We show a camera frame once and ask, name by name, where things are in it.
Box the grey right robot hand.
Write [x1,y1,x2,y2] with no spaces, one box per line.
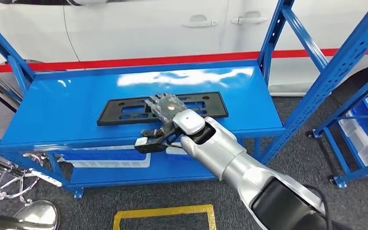
[140,92,188,138]

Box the black plastic plate frame part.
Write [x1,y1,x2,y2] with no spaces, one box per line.
[96,92,229,127]

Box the blue metal shelf rack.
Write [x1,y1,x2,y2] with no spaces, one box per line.
[0,0,368,199]

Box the red barrier belt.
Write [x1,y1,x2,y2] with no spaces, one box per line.
[0,46,368,74]

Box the white car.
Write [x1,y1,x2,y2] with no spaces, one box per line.
[0,0,368,97]

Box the yellow floor tape square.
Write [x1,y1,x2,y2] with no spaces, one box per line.
[112,205,217,230]

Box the chrome stanchion with disc base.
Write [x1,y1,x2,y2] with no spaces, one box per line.
[0,200,61,230]

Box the blue metal rack on casters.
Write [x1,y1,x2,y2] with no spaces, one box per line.
[308,65,368,189]

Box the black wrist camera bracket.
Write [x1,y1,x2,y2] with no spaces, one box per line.
[134,125,184,155]

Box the black stool with chrome ring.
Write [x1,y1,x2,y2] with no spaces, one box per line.
[0,115,46,206]

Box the black-headed stanchion post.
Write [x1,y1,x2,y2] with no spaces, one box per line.
[0,58,24,104]

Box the black upper arm cable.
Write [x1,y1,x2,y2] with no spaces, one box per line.
[303,184,334,230]

